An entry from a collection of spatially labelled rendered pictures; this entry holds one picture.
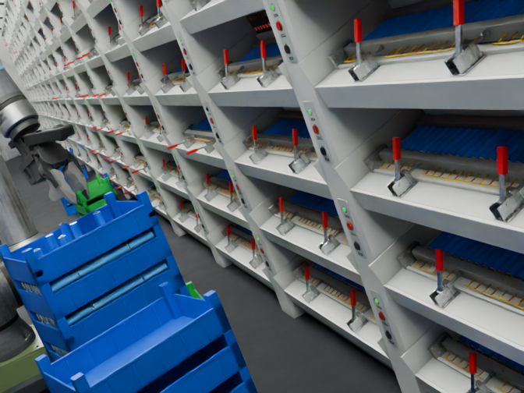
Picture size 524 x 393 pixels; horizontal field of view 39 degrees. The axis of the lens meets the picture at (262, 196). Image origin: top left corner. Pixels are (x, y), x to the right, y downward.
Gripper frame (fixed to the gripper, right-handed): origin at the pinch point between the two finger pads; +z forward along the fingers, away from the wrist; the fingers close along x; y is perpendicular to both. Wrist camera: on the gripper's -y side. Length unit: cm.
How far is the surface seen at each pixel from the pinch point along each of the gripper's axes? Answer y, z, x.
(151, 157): 95, -28, -141
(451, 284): -61, 56, 4
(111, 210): 10.7, 3.8, -15.4
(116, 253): 1.2, 14.8, 0.6
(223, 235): 56, 21, -100
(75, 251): 2.0, 10.0, 9.0
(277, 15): -62, 2, -4
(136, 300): 5.1, 25.7, 0.3
